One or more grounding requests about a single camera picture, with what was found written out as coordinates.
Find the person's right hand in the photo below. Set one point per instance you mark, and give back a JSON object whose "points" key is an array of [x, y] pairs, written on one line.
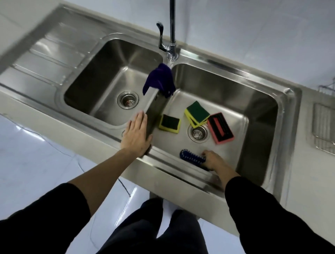
{"points": [[214, 162]]}

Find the person's left hand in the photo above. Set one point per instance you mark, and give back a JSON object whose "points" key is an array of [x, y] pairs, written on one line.
{"points": [[136, 138]]}

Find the blue scrub brush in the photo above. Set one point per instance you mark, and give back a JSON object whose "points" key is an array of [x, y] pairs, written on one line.
{"points": [[191, 157]]}

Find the red black scrubbing pad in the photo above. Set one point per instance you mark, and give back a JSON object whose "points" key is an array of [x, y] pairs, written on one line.
{"points": [[221, 129]]}

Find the purple cloth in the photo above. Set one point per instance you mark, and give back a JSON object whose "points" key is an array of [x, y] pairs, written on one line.
{"points": [[159, 78]]}

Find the stainless steel double sink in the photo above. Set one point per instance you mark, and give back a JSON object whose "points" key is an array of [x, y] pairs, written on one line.
{"points": [[52, 60]]}

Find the person's left forearm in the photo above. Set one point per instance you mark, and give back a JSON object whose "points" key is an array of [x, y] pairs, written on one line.
{"points": [[104, 178]]}

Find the person's right forearm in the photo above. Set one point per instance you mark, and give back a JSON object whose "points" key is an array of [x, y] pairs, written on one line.
{"points": [[227, 175]]}

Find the person's black right sleeve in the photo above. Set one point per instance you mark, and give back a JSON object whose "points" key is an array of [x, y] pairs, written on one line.
{"points": [[274, 222]]}

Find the person's black sleeve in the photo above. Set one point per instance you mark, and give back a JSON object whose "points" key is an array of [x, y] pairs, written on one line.
{"points": [[44, 225], [274, 222]]}

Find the person's black left sleeve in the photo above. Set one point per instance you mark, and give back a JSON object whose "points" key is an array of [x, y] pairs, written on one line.
{"points": [[44, 225]]}

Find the round metal drain strainer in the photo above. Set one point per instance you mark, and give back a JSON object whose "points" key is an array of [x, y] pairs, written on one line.
{"points": [[199, 134], [128, 100]]}

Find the chrome gooseneck faucet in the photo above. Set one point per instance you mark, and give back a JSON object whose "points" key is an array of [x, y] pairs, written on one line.
{"points": [[172, 26]]}

